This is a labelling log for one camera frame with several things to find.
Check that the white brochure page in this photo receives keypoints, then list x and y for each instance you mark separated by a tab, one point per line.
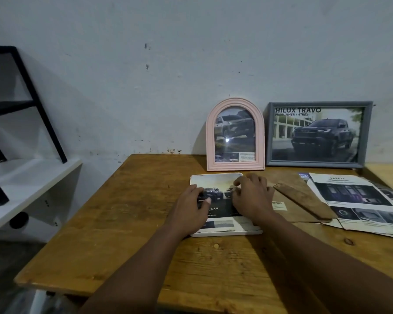
357	205

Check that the person's left thumb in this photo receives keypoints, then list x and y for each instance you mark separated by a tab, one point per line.
205	201

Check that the black round knob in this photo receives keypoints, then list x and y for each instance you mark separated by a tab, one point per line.
18	220

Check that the person's left hand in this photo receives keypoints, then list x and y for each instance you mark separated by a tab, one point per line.
186	214

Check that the person's right thumb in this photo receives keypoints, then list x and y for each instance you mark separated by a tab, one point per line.
237	194

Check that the white shelf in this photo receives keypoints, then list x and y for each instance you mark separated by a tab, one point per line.
29	189

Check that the car photo print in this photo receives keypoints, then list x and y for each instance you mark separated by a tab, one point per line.
220	192

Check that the pink arched picture frame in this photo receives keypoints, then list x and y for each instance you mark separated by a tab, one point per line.
235	135

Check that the person's left forearm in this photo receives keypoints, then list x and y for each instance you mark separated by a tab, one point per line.
140	274

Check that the grey rectangular picture frame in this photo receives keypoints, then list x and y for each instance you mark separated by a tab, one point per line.
317	135

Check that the brochure page with blue corner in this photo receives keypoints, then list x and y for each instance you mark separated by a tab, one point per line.
303	176

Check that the black metal chair frame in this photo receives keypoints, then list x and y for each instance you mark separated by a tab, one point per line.
36	104

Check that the white picture frame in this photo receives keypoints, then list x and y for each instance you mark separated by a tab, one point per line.
213	177

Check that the brown frame backing board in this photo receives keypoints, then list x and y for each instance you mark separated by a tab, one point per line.
298	199

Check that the person's right forearm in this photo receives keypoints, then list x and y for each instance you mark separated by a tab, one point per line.
317	268

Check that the person's right hand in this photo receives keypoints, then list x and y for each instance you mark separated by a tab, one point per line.
255	199

